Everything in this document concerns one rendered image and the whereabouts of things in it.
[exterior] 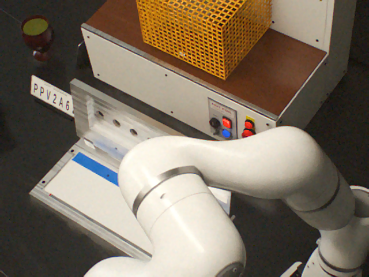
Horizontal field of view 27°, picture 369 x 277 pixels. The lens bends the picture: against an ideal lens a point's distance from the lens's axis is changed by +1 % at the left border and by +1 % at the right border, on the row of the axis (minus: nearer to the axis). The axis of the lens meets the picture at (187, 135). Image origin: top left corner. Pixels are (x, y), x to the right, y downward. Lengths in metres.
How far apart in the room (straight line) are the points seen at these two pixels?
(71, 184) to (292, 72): 0.57
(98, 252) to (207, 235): 0.84
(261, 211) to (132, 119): 0.36
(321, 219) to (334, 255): 0.23
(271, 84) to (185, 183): 0.78
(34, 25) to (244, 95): 0.64
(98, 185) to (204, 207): 0.88
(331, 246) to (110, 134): 0.66
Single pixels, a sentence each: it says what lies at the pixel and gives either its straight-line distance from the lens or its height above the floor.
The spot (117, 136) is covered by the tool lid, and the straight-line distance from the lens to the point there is 1.77.
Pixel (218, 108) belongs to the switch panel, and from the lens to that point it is 1.73.
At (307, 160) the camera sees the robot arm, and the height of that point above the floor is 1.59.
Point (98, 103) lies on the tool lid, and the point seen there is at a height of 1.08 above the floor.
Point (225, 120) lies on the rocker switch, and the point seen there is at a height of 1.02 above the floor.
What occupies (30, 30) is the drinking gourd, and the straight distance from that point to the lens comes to 2.05.
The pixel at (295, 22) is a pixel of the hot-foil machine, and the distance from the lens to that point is 1.76.
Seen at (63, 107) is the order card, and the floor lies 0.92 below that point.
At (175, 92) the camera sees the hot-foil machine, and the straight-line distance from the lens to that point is 1.81.
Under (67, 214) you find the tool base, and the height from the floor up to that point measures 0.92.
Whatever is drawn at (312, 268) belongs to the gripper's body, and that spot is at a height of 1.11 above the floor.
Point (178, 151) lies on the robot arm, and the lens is 0.98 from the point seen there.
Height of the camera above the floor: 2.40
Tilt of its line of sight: 54 degrees down
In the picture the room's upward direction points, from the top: 8 degrees counter-clockwise
